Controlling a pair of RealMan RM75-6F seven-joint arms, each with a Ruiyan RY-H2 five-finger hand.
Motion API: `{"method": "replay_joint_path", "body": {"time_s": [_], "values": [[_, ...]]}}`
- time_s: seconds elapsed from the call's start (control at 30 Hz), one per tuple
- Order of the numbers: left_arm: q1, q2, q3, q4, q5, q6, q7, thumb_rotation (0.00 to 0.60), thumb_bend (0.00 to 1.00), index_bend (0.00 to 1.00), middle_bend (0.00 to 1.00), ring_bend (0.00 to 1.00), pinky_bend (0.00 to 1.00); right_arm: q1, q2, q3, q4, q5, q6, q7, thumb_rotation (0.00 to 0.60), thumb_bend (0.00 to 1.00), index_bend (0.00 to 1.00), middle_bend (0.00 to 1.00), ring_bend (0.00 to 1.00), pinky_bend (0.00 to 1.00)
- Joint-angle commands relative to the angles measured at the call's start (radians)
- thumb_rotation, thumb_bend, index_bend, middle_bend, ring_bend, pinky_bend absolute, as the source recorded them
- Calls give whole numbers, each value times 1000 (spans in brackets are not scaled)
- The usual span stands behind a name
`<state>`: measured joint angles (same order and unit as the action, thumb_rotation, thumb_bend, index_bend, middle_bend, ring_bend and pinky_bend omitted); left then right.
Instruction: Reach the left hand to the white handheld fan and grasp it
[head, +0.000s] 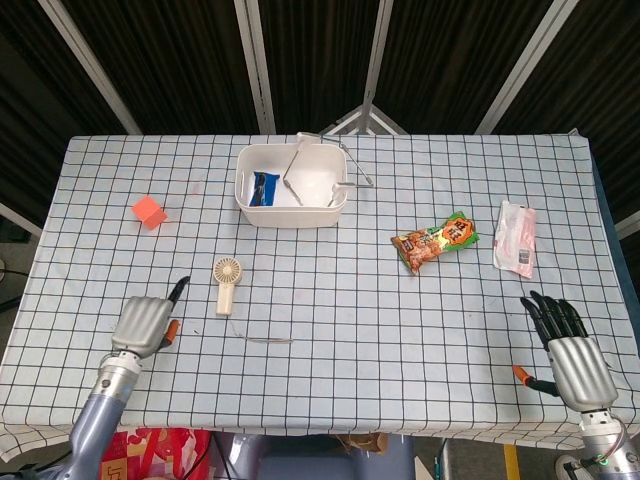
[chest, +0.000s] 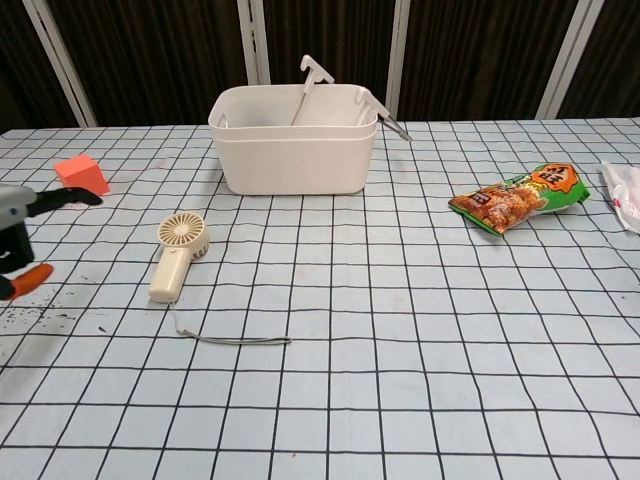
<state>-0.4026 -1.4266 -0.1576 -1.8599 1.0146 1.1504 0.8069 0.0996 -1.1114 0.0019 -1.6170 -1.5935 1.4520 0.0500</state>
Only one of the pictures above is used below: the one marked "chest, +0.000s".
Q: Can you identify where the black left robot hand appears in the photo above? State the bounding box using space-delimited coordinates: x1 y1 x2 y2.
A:
0 182 104 302

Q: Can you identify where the small cream handheld fan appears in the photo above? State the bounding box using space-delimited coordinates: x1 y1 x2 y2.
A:
148 210 210 304

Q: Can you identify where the orange foam block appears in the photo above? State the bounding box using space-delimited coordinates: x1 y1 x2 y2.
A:
53 154 111 198

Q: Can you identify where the dark pleated curtain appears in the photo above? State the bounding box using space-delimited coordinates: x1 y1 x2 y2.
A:
0 0 640 137

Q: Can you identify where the white plastic storage bin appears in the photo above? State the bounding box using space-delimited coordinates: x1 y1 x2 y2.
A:
207 84 379 142
214 125 377 197

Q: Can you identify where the green snack bag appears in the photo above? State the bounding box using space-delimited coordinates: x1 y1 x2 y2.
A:
447 162 592 238

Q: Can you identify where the white plastic bag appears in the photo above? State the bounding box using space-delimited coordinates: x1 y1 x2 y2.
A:
599 160 640 233

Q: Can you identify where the white partition frame post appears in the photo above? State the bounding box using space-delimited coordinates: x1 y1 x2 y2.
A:
236 0 275 86
21 0 98 127
536 0 607 120
383 0 418 122

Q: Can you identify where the white handle with metal rod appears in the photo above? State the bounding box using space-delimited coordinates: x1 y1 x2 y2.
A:
289 54 335 126
355 90 413 143

